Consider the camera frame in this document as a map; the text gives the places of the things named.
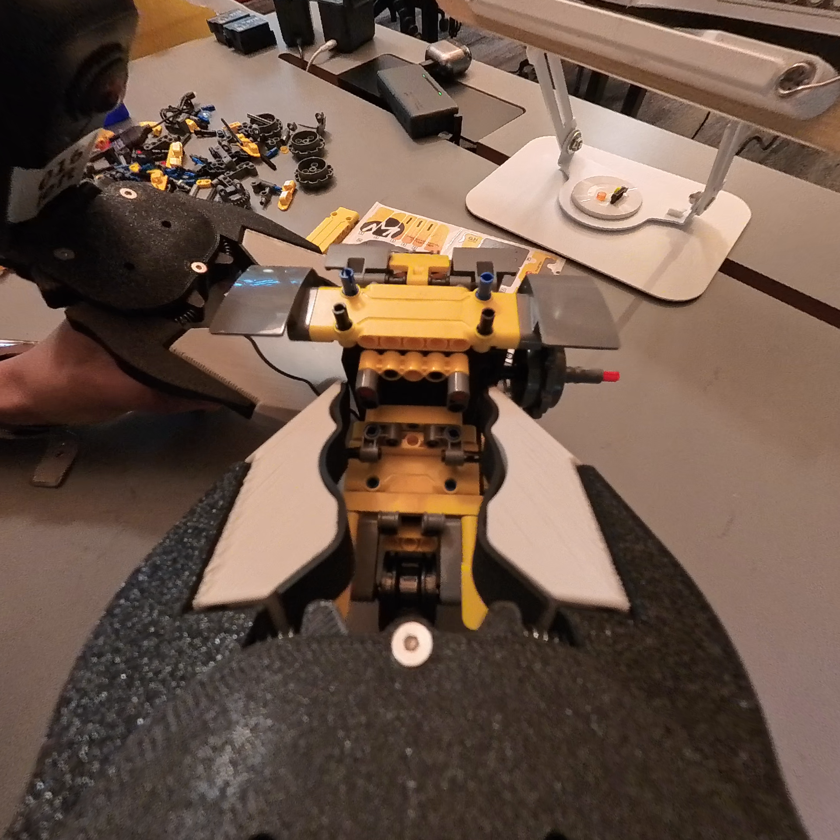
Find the round silver metal object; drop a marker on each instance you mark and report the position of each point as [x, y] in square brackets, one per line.
[449, 60]

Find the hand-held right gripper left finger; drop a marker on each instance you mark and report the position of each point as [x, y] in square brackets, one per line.
[275, 525]

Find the yellow grey toy brick vehicle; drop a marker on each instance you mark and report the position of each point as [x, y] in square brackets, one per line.
[420, 315]

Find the pile of loose toy brick parts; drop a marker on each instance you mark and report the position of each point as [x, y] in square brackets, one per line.
[216, 151]

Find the yellow grey sticker sheet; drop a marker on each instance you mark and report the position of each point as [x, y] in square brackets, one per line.
[459, 239]

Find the white lamp stand base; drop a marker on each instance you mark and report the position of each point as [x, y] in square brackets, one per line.
[617, 216]

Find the yellow toy brick panel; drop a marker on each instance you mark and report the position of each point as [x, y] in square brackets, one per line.
[333, 229]

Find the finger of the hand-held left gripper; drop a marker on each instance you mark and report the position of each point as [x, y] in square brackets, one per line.
[210, 380]
[275, 246]

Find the small black yellow pin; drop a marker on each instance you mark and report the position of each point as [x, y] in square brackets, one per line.
[617, 192]

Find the small black battery box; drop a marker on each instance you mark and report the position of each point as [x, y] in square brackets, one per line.
[253, 29]
[226, 27]

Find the black charger block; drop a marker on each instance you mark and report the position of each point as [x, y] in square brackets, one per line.
[294, 19]
[346, 23]

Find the person's left hand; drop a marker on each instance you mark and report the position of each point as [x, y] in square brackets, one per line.
[72, 394]

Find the black power adapter box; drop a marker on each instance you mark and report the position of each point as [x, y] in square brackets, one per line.
[417, 98]

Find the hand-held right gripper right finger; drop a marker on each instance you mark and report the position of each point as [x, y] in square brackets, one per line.
[558, 525]

